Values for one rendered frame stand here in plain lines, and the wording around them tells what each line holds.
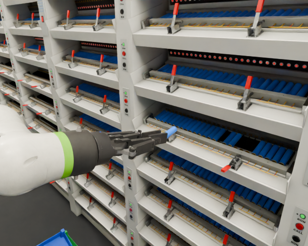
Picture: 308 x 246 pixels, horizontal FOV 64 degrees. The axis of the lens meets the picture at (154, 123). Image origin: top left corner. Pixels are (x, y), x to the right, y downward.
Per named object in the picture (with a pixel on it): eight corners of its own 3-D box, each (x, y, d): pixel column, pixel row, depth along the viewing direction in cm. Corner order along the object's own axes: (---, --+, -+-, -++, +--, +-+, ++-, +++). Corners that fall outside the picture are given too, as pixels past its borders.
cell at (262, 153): (272, 147, 79) (263, 160, 75) (266, 146, 80) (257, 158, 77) (272, 143, 78) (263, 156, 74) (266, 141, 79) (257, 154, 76)
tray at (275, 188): (285, 205, 67) (288, 182, 62) (137, 137, 107) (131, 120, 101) (310, 159, 77) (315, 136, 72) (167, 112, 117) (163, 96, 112)
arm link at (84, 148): (75, 135, 44) (53, 122, 51) (71, 193, 47) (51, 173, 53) (103, 132, 49) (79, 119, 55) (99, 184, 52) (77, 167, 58)
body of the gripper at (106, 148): (77, 158, 57) (110, 152, 63) (97, 173, 51) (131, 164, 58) (79, 127, 55) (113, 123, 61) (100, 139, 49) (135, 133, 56)
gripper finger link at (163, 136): (147, 134, 64) (149, 135, 64) (165, 132, 69) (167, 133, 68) (146, 145, 65) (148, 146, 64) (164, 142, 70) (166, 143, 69)
